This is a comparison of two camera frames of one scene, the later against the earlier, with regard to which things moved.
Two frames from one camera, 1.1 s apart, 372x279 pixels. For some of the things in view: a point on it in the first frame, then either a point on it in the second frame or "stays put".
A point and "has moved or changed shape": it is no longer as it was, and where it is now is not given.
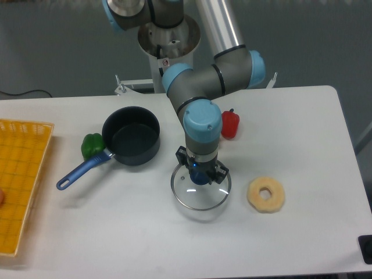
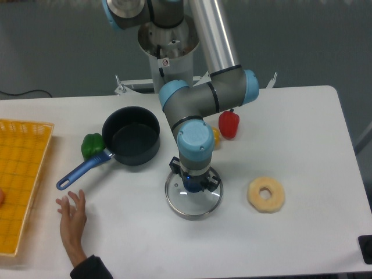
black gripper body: x=207 y=166 → x=195 y=182
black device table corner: x=365 y=242 stays put
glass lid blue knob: x=196 y=196 has moved or changed shape
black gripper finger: x=217 y=174 → x=211 y=184
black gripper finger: x=181 y=155 → x=175 y=165
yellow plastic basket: x=23 y=147 stays put
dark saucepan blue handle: x=131 y=133 stays put
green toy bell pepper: x=92 y=145 stays put
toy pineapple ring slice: x=256 y=200 stays put
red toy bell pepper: x=230 y=121 stays put
